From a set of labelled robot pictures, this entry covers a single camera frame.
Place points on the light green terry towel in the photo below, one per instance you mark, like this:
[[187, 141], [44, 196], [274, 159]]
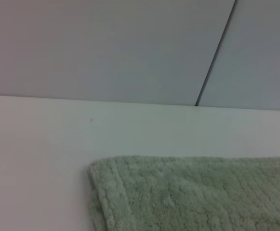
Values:
[[190, 192]]

